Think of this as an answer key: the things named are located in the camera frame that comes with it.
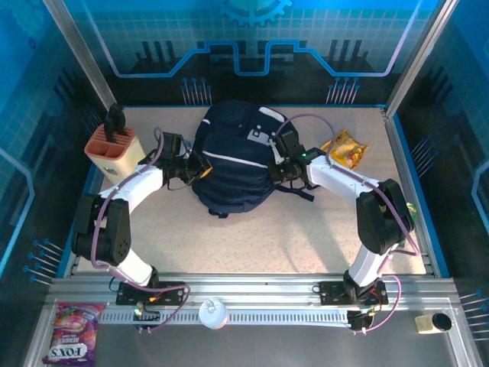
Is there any navy blue backpack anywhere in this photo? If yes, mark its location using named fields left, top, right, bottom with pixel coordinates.
left=190, top=99, right=316, bottom=219

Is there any yellow snack bag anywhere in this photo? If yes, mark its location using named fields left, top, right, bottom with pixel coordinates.
left=319, top=128, right=371, bottom=171

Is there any cream pink knife block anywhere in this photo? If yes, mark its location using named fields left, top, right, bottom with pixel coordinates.
left=83, top=125, right=147, bottom=186

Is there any green snack packet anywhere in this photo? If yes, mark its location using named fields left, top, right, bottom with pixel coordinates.
left=403, top=201, right=418, bottom=231

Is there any white round lid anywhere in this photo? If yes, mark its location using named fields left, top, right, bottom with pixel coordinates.
left=198, top=298, right=229, bottom=330

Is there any black controller board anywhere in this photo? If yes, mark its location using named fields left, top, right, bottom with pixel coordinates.
left=348, top=309, right=374, bottom=336
left=132, top=301, right=162, bottom=334

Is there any purple Fox's candy bag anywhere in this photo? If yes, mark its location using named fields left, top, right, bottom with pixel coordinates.
left=41, top=302, right=106, bottom=366

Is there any yellow sponge block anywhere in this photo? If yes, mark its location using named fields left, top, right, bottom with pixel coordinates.
left=415, top=313, right=435, bottom=335

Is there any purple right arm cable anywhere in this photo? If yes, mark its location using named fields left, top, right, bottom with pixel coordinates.
left=273, top=113, right=421, bottom=333

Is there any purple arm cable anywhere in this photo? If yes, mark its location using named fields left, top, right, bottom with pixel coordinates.
left=90, top=127, right=191, bottom=333
left=273, top=113, right=421, bottom=333

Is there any black knife handle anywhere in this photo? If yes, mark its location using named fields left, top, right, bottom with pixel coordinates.
left=108, top=102, right=128, bottom=137
left=103, top=118, right=120, bottom=145

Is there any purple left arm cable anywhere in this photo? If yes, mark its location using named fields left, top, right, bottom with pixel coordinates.
left=90, top=127, right=191, bottom=333

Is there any aluminium front rail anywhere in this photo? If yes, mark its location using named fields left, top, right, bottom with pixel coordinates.
left=47, top=273, right=459, bottom=307

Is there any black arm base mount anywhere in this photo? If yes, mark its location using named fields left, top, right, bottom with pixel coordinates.
left=318, top=280, right=389, bottom=307
left=115, top=280, right=185, bottom=307

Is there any white slotted cable duct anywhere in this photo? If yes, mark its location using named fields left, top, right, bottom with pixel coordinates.
left=97, top=308, right=351, bottom=326

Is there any aluminium frame post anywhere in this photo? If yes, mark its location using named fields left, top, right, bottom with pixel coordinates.
left=384, top=0, right=460, bottom=118
left=42, top=0, right=118, bottom=110

